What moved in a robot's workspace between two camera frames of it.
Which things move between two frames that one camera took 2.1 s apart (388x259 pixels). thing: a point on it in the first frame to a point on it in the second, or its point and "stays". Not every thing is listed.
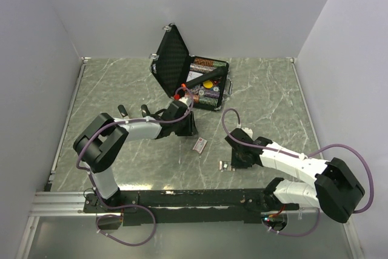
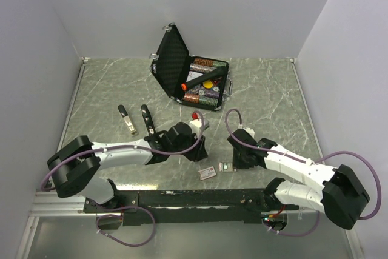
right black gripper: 236,164 stays
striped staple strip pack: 225,165 stays
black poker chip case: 174,68 stays
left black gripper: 191,129 to 199,153
